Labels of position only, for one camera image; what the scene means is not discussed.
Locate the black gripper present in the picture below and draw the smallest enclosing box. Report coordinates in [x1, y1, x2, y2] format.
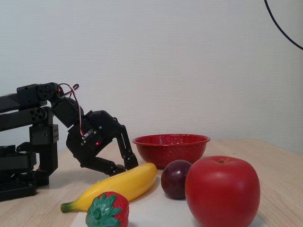
[65, 109, 139, 177]

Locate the yellow toy banana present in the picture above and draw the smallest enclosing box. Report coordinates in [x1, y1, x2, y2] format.
[61, 162, 158, 213]

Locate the thin black hanging cable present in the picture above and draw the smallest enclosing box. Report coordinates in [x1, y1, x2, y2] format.
[264, 0, 303, 51]

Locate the red speckled enamel bowl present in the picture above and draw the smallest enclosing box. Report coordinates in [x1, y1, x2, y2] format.
[132, 134, 211, 169]

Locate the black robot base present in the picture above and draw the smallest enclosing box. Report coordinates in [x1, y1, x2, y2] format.
[0, 144, 50, 203]

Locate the red white servo wire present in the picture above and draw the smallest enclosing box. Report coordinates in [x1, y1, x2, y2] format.
[56, 83, 87, 140]

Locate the dark purple toy plum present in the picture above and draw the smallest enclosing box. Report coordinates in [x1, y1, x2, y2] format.
[160, 159, 193, 200]

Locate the red toy strawberry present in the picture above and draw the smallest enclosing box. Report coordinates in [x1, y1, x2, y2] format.
[85, 191, 130, 227]

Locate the red toy apple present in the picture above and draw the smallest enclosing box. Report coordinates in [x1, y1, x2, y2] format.
[185, 156, 261, 227]

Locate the white paper sheet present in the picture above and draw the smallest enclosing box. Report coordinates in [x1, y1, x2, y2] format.
[71, 174, 267, 227]

